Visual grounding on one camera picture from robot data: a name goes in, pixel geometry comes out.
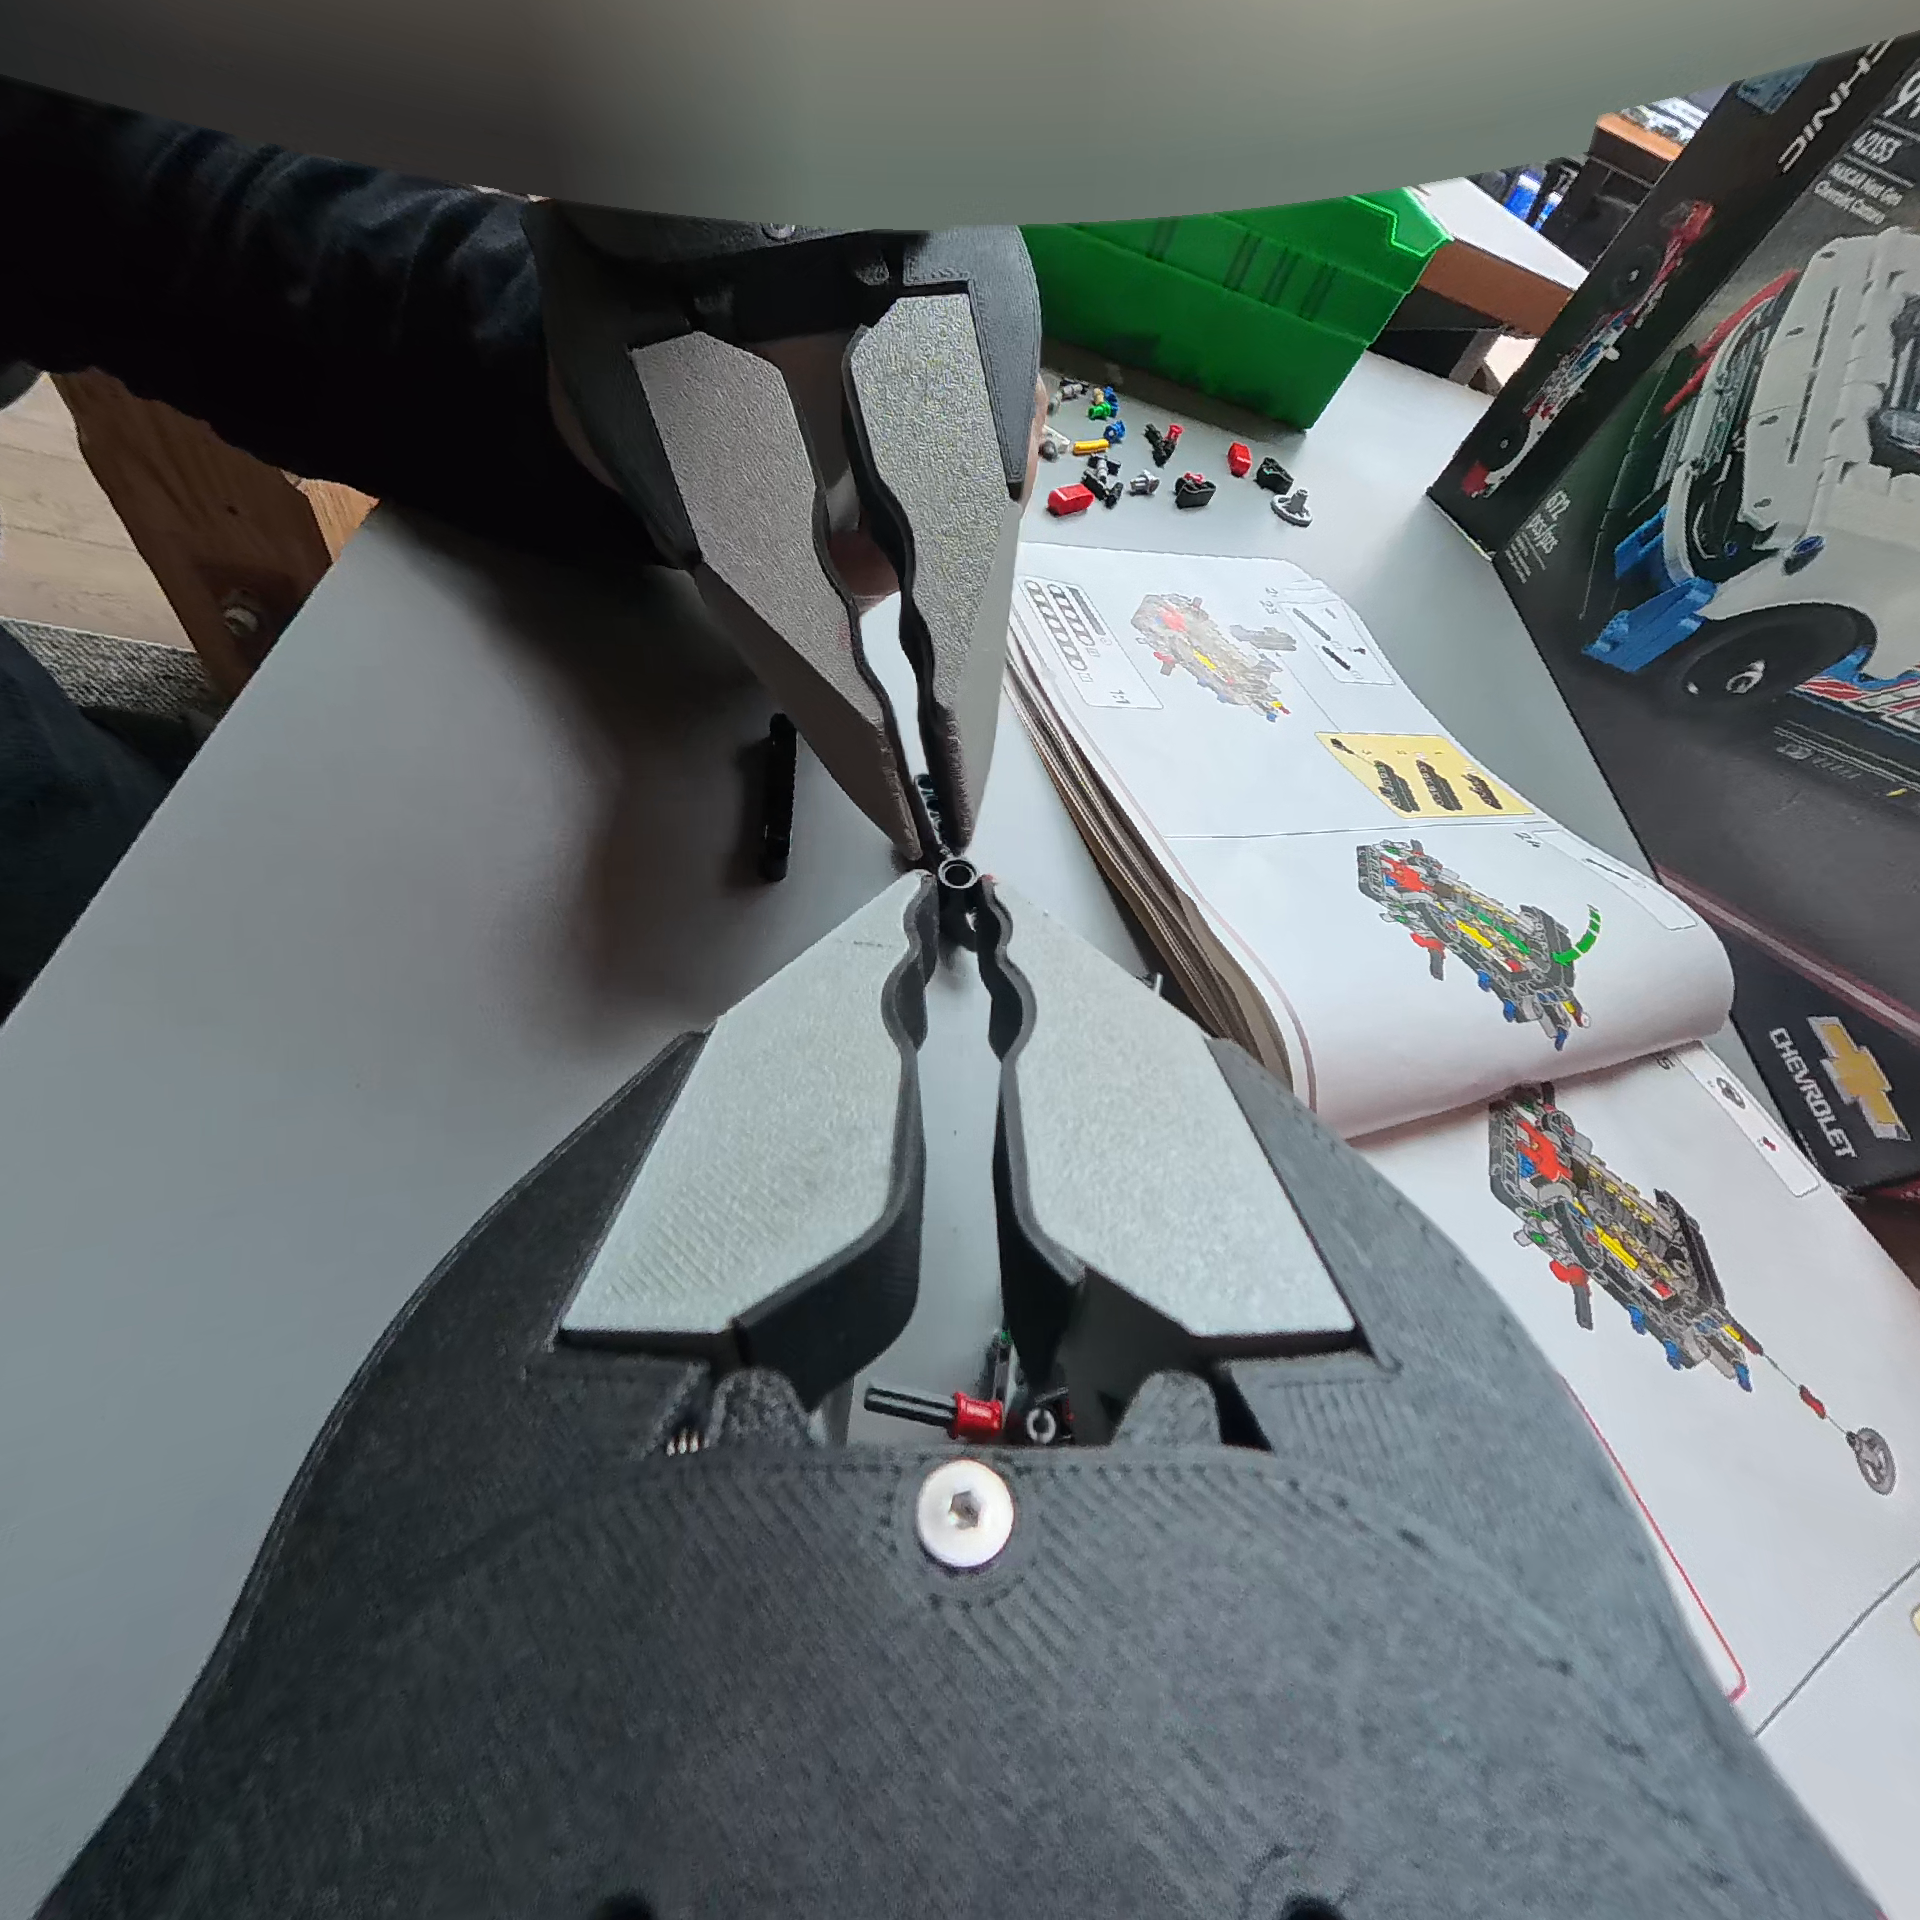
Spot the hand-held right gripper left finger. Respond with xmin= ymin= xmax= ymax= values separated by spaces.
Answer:
xmin=557 ymin=872 xmax=939 ymax=1408

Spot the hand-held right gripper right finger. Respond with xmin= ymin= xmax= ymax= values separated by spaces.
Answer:
xmin=967 ymin=878 xmax=1365 ymax=1445

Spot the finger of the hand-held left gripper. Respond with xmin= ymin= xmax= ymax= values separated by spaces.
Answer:
xmin=626 ymin=329 xmax=928 ymax=872
xmin=843 ymin=275 xmax=1038 ymax=854

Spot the small black lego pin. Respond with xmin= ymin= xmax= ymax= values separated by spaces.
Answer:
xmin=907 ymin=773 xmax=995 ymax=951

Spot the person's left forearm black sleeve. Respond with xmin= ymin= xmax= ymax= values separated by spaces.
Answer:
xmin=0 ymin=75 xmax=706 ymax=571

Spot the pile of small lego pieces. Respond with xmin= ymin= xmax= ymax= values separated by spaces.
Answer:
xmin=1036 ymin=375 xmax=1322 ymax=531

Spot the black lego beam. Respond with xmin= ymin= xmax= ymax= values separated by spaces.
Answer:
xmin=744 ymin=712 xmax=799 ymax=879

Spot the lego car assembly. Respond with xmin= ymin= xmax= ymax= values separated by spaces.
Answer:
xmin=862 ymin=1327 xmax=1080 ymax=1445

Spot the open lego instruction booklet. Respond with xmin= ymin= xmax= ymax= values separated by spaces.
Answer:
xmin=1000 ymin=540 xmax=1920 ymax=1788

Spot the lego set cardboard box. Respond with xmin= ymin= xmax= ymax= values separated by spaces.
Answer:
xmin=1424 ymin=30 xmax=1920 ymax=1291

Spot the person's left hand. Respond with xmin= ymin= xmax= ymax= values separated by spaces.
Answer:
xmin=828 ymin=487 xmax=902 ymax=600

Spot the green plastic bin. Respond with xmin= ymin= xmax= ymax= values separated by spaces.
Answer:
xmin=1020 ymin=187 xmax=1448 ymax=429

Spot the wooden table leg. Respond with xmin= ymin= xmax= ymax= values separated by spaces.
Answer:
xmin=52 ymin=368 xmax=378 ymax=700

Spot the wooden-edged side table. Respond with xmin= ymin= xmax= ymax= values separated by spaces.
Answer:
xmin=1410 ymin=176 xmax=1595 ymax=395

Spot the grey rug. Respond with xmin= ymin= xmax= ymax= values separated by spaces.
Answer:
xmin=0 ymin=615 xmax=227 ymax=724

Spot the person's dark trouser leg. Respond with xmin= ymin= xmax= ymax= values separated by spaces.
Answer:
xmin=0 ymin=631 xmax=179 ymax=1024

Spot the dark cluttered shelf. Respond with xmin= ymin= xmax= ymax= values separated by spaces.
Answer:
xmin=1582 ymin=93 xmax=1718 ymax=227

